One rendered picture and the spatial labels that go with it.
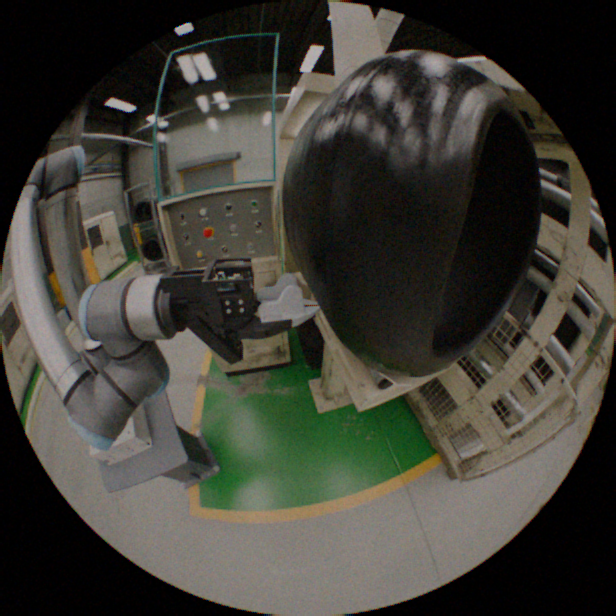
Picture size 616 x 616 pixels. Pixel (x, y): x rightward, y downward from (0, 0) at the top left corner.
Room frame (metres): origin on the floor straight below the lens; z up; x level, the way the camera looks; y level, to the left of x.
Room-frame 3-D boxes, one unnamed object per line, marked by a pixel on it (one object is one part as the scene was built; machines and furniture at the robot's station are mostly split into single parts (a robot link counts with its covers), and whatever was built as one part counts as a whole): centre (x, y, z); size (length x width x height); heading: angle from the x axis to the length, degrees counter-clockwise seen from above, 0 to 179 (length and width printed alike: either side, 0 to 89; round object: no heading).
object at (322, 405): (0.62, -0.17, 0.02); 0.27 x 0.27 x 0.04; 15
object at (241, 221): (0.96, 0.45, 0.63); 0.56 x 0.41 x 1.27; 105
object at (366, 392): (0.34, -0.12, 0.84); 0.36 x 0.09 x 0.06; 15
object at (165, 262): (3.27, 3.18, 0.96); 1.36 x 0.71 x 1.92; 12
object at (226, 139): (0.80, 0.41, 1.75); 0.55 x 0.02 x 0.95; 105
